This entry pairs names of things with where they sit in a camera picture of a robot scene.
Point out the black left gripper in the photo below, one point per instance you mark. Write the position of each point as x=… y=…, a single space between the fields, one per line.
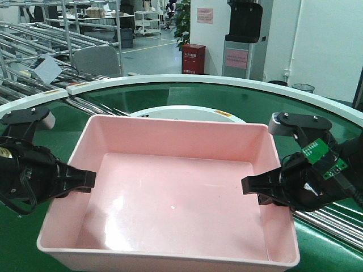
x=32 y=174

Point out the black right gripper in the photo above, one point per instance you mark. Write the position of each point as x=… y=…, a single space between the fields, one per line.
x=305 y=189

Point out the pink plastic bin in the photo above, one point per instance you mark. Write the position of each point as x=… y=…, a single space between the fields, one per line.
x=168 y=197

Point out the green circuit board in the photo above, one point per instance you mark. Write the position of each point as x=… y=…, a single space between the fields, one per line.
x=323 y=160

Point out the white control box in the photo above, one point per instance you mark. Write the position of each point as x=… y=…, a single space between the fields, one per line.
x=45 y=68

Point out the grey chair back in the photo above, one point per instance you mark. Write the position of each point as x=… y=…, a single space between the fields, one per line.
x=97 y=60

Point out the grey water dispenser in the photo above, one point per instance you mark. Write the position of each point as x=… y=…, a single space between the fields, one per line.
x=245 y=46

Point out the metal roller conveyor rack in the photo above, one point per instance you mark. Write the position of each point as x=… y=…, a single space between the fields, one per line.
x=34 y=29

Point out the red fire cabinet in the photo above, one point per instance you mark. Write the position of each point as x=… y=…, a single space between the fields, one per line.
x=193 y=59

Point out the green potted plant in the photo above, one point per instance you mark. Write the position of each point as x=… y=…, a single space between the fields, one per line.
x=182 y=23

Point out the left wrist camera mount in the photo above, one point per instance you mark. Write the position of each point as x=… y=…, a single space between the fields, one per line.
x=22 y=123

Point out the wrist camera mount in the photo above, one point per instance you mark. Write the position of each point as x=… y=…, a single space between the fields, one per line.
x=303 y=128
x=22 y=123

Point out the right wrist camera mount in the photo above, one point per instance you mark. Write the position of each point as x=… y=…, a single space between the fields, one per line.
x=303 y=128

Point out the wire mesh wastebasket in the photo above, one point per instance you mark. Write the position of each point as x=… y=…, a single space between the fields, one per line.
x=304 y=87

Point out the white outer conveyor rail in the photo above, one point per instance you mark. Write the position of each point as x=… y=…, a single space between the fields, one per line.
x=339 y=109

